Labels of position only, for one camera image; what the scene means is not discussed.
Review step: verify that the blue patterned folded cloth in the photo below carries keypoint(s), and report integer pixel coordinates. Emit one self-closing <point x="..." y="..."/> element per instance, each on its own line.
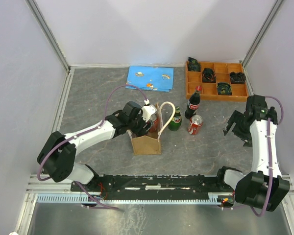
<point x="150" y="78"/>

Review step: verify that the green glass bottle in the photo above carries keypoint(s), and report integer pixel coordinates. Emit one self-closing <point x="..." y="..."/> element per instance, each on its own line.
<point x="176" y="121"/>

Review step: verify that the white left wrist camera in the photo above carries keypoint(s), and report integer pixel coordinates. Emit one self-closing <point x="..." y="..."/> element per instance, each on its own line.
<point x="148" y="110"/>

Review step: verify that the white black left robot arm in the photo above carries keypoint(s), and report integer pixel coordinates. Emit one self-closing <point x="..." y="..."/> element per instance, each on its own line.
<point x="58" y="155"/>

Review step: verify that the rolled dark belt lower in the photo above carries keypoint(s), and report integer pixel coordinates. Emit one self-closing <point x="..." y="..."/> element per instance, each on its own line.
<point x="224" y="88"/>

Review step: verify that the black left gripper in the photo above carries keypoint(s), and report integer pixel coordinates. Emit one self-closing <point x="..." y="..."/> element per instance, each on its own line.
<point x="141" y="131"/>

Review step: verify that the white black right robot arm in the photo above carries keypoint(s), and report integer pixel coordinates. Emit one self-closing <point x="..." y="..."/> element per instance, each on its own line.
<point x="263" y="188"/>

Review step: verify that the cola plastic bottle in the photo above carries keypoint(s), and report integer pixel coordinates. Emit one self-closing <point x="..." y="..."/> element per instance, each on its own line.
<point x="193" y="103"/>

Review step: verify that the red soda can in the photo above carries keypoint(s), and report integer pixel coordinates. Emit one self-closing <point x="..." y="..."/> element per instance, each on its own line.
<point x="154" y="120"/>
<point x="195" y="124"/>

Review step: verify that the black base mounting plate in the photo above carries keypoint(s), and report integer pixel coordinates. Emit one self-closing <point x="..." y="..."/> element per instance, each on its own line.
<point x="157" y="187"/>

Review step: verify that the blue cable duct rail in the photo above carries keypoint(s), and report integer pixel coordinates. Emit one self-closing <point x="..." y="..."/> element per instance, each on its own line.
<point x="213" y="199"/>

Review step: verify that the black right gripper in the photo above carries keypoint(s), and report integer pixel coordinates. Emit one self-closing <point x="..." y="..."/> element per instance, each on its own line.
<point x="236" y="117"/>

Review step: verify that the rolled dark belt top-left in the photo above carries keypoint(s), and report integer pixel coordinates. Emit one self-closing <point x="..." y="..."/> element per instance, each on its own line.
<point x="193" y="65"/>

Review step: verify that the rolled dark belt right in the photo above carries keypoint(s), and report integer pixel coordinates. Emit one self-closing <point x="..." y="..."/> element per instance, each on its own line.
<point x="237" y="77"/>

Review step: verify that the rolled dark belt middle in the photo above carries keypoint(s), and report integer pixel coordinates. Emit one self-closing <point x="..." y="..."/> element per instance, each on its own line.
<point x="208" y="75"/>

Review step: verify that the canvas tote bag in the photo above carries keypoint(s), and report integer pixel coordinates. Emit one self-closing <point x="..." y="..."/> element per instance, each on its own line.
<point x="150" y="144"/>

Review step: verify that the orange wooden compartment tray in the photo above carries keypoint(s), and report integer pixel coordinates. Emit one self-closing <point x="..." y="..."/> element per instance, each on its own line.
<point x="210" y="90"/>

